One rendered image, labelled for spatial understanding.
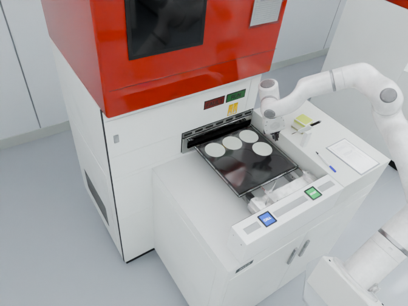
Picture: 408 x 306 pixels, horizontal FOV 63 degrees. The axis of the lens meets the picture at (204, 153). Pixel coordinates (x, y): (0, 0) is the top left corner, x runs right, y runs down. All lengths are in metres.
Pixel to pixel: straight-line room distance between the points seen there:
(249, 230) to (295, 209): 0.22
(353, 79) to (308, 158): 0.43
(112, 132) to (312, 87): 0.83
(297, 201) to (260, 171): 0.25
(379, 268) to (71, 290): 1.67
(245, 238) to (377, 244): 0.45
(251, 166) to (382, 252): 0.65
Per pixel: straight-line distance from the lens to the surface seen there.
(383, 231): 1.33
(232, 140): 1.71
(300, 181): 1.63
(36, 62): 2.85
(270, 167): 1.61
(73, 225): 2.50
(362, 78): 1.42
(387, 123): 1.43
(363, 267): 1.32
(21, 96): 2.96
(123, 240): 1.99
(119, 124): 1.39
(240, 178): 1.53
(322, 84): 1.43
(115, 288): 2.22
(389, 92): 1.32
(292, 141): 1.69
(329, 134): 1.82
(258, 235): 1.28
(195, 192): 1.54
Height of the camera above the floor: 2.01
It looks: 43 degrees down
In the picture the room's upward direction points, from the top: 7 degrees clockwise
